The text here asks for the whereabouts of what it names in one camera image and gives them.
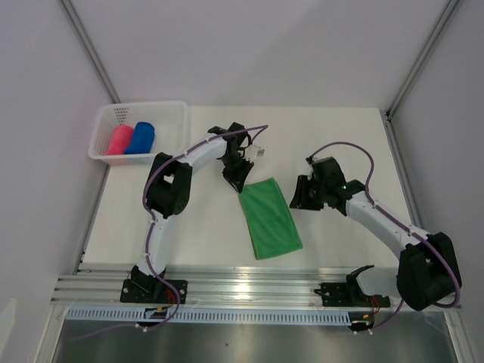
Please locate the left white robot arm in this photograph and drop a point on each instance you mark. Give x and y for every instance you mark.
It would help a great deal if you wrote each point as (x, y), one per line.
(166, 195)

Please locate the white slotted cable duct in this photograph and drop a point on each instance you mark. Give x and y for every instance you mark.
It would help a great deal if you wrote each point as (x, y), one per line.
(216, 316)

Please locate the aluminium mounting rail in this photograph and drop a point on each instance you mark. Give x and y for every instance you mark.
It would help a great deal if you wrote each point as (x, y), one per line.
(208, 286)

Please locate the green towel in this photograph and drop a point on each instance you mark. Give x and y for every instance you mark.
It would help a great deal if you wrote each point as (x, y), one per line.
(272, 230)

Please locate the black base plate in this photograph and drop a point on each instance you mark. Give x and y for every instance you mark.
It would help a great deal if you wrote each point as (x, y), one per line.
(349, 294)
(158, 294)

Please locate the aluminium frame post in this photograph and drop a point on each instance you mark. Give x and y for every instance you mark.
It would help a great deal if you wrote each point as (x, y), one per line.
(91, 53)
(430, 44)

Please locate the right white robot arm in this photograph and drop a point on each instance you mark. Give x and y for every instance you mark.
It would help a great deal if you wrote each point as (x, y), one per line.
(427, 270)

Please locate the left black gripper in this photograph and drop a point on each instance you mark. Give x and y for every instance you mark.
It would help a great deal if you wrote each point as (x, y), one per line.
(237, 180)

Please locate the white perforated plastic basket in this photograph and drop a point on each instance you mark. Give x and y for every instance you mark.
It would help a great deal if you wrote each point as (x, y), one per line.
(169, 118)

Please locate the right aluminium frame post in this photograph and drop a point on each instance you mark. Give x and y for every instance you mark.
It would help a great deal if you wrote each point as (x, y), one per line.
(430, 44)

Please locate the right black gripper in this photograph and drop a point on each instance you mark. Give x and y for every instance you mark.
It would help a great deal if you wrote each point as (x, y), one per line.
(299, 200)

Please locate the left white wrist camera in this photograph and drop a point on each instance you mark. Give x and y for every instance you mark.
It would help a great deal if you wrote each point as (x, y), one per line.
(254, 151)

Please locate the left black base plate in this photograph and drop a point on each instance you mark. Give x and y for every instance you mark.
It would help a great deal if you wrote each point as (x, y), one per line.
(158, 294)

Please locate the blue towel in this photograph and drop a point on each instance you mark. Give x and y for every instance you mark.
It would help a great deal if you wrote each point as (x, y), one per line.
(142, 139)

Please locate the red towel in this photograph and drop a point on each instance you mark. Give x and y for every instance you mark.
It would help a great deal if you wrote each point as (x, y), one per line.
(120, 140)

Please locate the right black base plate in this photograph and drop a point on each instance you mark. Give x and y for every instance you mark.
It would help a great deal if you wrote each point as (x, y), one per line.
(349, 294)

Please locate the left aluminium frame post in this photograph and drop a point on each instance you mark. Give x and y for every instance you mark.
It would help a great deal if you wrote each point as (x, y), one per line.
(91, 53)

